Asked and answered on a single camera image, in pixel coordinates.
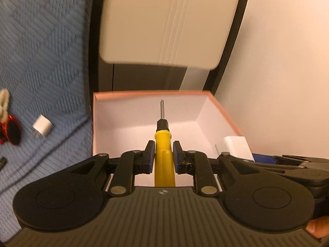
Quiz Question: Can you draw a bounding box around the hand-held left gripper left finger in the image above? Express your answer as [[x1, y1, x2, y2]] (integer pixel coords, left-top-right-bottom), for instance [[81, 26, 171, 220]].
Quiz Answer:
[[69, 139, 156, 196]]

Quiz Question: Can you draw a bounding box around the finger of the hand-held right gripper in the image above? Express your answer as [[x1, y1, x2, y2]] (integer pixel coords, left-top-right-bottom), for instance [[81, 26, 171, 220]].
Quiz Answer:
[[257, 163, 329, 187], [252, 153, 329, 170]]

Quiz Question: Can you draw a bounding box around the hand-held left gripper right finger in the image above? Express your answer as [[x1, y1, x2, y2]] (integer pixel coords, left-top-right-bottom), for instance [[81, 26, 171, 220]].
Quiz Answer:
[[173, 140, 258, 196]]

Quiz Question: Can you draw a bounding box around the yellow screwdriver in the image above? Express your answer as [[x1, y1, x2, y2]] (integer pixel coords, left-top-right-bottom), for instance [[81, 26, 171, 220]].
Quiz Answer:
[[154, 100, 177, 187]]

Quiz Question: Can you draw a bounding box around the white power adapter block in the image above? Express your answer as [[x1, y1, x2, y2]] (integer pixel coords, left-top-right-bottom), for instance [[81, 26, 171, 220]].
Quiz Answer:
[[215, 135, 254, 160]]

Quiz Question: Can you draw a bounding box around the pink cardboard box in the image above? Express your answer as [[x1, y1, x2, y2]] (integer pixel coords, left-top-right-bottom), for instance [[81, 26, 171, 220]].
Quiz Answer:
[[92, 90, 255, 188]]

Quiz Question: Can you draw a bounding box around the white charger plug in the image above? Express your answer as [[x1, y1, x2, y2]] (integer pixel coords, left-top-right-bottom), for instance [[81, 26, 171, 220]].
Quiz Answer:
[[32, 114, 53, 138]]

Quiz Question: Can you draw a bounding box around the red and black figurine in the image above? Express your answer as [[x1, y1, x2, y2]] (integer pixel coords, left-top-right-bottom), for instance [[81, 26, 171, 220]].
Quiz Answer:
[[0, 114, 21, 147]]

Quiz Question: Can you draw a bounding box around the person's right hand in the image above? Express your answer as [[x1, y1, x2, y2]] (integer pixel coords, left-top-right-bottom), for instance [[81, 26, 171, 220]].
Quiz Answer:
[[305, 216, 329, 239]]

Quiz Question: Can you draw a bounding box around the white and black air purifier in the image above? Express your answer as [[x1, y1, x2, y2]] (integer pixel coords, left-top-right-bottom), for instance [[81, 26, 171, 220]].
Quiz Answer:
[[87, 0, 254, 101]]

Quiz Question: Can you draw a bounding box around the blue textured mat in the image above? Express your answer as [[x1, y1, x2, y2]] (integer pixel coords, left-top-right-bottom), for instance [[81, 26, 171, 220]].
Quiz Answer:
[[0, 0, 94, 241]]

